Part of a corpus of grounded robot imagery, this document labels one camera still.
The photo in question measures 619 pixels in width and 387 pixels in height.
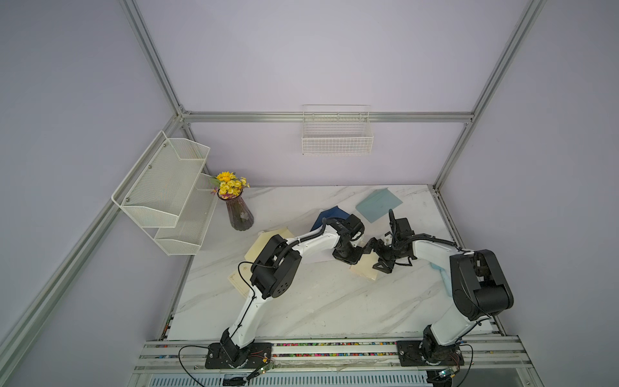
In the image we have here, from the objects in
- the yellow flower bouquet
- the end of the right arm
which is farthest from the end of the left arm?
the yellow flower bouquet

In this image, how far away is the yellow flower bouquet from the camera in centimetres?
88

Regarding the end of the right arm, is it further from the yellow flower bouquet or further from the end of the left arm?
the yellow flower bouquet
